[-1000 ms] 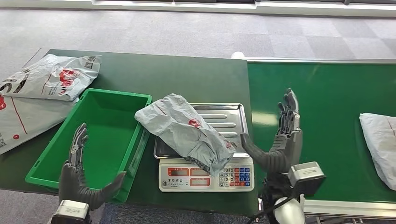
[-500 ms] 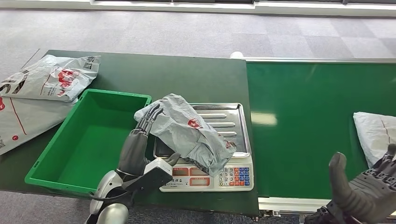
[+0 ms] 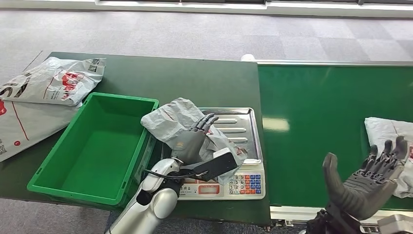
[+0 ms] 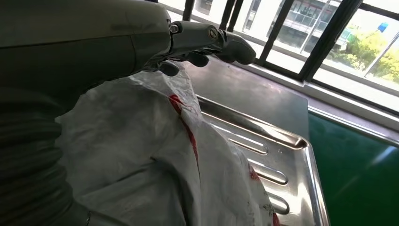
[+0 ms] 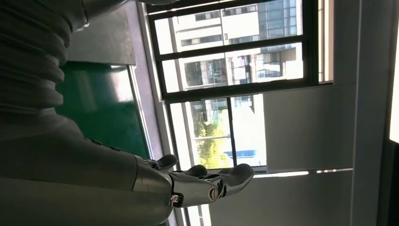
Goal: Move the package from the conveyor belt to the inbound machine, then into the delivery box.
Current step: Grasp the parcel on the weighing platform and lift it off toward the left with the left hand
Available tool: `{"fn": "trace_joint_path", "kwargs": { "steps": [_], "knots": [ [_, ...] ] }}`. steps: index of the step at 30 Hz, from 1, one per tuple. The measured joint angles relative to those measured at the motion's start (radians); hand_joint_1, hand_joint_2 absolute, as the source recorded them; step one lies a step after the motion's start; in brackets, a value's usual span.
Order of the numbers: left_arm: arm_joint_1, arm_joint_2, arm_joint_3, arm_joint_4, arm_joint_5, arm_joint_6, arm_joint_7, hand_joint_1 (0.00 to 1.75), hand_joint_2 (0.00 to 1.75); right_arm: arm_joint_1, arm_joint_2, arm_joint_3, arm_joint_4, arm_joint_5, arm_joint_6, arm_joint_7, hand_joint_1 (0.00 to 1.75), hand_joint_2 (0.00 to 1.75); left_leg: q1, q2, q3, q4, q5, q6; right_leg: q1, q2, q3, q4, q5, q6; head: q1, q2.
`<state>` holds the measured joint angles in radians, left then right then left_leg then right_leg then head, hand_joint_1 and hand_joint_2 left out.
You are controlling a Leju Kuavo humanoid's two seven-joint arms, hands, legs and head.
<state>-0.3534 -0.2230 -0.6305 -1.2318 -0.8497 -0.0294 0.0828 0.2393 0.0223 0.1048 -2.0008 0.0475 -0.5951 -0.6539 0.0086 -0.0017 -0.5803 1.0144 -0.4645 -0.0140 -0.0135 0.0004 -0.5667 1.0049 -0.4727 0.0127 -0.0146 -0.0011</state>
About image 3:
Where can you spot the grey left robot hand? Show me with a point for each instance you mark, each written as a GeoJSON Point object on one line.
{"type": "Point", "coordinates": [190, 145]}

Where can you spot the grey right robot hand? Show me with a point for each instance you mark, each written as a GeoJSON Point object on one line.
{"type": "Point", "coordinates": [361, 193]}

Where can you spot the grey plastic mailer package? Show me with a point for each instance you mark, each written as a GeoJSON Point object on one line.
{"type": "Point", "coordinates": [171, 119]}

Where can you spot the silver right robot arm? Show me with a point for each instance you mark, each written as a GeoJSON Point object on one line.
{"type": "Point", "coordinates": [332, 223]}

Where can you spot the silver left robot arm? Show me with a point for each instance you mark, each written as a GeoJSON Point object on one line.
{"type": "Point", "coordinates": [151, 206]}

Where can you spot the white-grey plastic mailer package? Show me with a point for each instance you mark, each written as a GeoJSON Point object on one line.
{"type": "Point", "coordinates": [380, 129]}

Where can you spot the green conveyor belt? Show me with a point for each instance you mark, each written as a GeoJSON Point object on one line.
{"type": "Point", "coordinates": [322, 97]}

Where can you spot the dark green table board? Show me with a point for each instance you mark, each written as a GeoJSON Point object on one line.
{"type": "Point", "coordinates": [177, 80]}

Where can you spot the white electronic scale body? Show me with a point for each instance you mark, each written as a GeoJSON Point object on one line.
{"type": "Point", "coordinates": [248, 184]}

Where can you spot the green plastic crate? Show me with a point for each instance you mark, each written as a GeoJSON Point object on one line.
{"type": "Point", "coordinates": [96, 145]}

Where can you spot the small white round knob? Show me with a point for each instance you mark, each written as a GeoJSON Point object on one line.
{"type": "Point", "coordinates": [247, 57]}

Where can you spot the white window ledge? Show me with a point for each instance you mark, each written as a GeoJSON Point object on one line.
{"type": "Point", "coordinates": [193, 7]}

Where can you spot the crumpled white red-print courier bag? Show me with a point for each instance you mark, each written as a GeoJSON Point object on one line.
{"type": "Point", "coordinates": [64, 80]}

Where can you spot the flat white red-line courier bag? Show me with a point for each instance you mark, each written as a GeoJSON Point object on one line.
{"type": "Point", "coordinates": [32, 122]}

